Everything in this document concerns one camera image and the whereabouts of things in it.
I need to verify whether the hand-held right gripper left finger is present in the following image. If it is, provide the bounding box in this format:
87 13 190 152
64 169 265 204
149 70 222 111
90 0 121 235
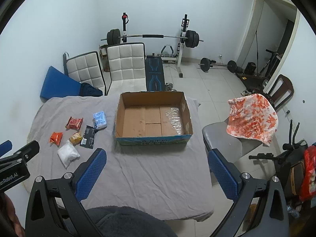
25 148 107 237

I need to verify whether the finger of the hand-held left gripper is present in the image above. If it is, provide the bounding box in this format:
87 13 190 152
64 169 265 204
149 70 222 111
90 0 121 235
0 140 13 155
0 140 40 165

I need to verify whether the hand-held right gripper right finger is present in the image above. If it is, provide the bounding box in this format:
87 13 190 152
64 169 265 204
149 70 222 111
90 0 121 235
208 149 290 237

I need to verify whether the white soft pouch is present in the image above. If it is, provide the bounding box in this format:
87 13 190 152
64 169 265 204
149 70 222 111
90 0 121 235
57 140 81 169

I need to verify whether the small orange snack packet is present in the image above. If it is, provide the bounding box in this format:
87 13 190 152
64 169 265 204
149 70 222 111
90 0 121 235
49 132 64 145

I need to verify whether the black packet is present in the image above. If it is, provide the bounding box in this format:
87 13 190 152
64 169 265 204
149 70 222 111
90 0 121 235
80 125 96 149

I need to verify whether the yellow snack packet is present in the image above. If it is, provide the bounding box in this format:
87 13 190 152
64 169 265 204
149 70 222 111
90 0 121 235
69 132 82 144

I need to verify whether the red floral snack packet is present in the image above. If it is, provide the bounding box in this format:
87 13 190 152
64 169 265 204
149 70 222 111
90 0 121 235
65 117 84 130

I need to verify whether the blue tissue pack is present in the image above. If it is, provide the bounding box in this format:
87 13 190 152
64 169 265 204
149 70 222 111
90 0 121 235
93 111 107 130

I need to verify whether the person's left forearm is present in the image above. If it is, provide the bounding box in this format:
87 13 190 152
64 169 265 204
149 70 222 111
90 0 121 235
0 194 25 237

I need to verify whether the grey chair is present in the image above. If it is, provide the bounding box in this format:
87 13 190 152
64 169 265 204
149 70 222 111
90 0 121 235
202 118 269 163

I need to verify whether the grey table cloth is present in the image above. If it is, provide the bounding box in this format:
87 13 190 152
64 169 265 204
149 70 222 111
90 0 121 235
29 95 214 221

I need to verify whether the person's dark grey clothing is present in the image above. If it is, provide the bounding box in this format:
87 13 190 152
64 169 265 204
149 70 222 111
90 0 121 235
84 205 178 237

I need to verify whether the orange white printed cloth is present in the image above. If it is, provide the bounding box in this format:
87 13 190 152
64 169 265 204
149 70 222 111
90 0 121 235
227 93 279 147

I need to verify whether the brown box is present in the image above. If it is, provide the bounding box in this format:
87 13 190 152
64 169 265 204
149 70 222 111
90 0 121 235
290 162 305 195

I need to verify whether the blue foam mat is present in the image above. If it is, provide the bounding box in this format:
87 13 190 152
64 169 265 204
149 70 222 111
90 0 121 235
40 66 82 103

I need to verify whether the dark blue cloth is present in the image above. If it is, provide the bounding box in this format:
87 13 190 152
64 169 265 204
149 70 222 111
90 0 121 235
79 83 103 97

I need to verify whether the red plastic bag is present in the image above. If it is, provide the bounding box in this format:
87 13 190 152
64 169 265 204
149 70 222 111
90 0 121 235
299 145 316 201

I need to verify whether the white padded chair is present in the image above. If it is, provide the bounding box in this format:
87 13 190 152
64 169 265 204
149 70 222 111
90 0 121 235
106 42 147 95
63 51 106 95

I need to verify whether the brown wooden chair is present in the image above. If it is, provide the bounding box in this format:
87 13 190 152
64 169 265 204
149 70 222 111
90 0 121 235
262 74 295 111

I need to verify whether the black round object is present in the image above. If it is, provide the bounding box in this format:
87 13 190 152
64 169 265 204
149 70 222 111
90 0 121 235
244 62 257 75

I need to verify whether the small cardboard box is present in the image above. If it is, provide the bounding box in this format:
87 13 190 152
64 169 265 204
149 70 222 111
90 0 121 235
99 44 110 72

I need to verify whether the short barbell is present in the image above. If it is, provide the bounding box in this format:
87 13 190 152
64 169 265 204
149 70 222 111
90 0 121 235
199 57 237 73

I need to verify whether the black weight bench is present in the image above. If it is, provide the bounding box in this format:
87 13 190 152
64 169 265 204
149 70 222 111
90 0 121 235
145 54 165 92

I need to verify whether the black exercise machine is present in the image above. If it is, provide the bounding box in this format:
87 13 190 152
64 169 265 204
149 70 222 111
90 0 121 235
259 49 284 77

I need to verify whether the white barbell rack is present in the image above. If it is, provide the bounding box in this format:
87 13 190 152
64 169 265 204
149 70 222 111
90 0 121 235
121 12 190 78

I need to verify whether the barbell with black plates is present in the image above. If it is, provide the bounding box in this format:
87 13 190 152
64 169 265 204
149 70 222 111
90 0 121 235
101 29 204 48

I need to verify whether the grey exercise handle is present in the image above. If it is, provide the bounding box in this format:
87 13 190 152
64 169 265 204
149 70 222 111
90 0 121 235
160 45 174 57

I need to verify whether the white door frame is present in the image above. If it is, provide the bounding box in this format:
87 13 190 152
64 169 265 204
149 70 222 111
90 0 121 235
236 0 301 84

